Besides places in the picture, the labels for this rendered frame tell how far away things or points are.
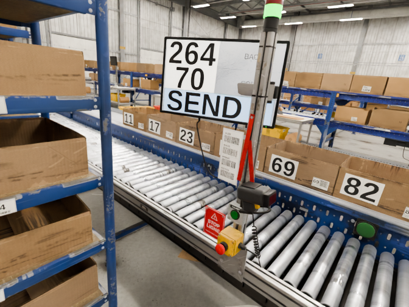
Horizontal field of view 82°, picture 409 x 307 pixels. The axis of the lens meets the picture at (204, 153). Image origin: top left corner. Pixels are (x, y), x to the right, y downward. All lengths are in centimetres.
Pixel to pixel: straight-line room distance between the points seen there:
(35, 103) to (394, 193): 134
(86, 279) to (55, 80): 57
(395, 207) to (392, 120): 427
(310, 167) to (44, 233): 118
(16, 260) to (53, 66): 44
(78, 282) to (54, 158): 39
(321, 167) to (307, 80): 484
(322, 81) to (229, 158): 526
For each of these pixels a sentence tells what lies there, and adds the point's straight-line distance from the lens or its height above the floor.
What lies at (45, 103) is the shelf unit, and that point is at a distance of 58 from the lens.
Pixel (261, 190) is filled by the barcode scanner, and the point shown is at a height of 109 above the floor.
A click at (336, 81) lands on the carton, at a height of 157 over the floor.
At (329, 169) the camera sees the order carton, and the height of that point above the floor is 102.
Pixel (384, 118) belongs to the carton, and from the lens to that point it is 559.
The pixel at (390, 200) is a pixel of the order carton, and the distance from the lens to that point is 136.
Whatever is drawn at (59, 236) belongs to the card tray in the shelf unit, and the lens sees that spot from 73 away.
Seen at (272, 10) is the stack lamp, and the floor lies 160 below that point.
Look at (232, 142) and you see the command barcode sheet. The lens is 84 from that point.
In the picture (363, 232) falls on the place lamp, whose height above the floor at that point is 80.
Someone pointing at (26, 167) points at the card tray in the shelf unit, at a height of 119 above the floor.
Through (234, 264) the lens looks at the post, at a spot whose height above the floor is 72.
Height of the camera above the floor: 141
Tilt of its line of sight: 18 degrees down
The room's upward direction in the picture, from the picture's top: 5 degrees clockwise
